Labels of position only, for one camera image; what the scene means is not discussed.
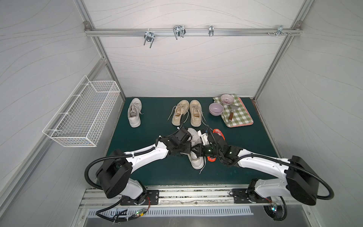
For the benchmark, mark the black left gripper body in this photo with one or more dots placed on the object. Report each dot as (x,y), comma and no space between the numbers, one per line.
(185,138)

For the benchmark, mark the striped small ceramic bowl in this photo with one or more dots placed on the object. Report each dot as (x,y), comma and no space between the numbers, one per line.
(227,99)

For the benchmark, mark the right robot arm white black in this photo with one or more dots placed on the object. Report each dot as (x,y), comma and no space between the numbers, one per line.
(292,177)

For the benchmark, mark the metal hook clamp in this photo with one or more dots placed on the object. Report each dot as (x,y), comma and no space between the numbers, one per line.
(211,30)
(279,32)
(149,37)
(179,31)

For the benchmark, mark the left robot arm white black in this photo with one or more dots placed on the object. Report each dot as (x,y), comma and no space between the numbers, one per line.
(114,173)

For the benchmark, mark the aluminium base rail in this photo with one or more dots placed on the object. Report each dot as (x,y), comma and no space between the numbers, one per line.
(173,196)

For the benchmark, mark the wooden handled metal spatula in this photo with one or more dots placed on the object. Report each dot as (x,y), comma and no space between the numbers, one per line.
(233,108)

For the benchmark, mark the aluminium top rail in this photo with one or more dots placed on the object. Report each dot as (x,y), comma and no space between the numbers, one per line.
(190,32)

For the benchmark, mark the beige sneaker with red insole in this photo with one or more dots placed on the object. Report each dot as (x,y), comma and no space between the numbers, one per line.
(197,116)

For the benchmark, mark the white vent grille strip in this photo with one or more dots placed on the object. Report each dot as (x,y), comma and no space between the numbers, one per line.
(219,211)

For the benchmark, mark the white insole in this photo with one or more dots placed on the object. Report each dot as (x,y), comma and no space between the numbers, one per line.
(204,137)

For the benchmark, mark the white wire basket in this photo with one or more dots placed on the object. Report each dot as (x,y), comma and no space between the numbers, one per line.
(81,119)

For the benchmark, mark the lilac ceramic bowl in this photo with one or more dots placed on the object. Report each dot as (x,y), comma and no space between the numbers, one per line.
(216,109)

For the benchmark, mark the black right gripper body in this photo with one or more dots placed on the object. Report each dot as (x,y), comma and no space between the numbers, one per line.
(213,140)

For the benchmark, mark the green white checkered cloth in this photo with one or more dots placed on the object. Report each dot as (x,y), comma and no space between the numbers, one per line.
(217,100)

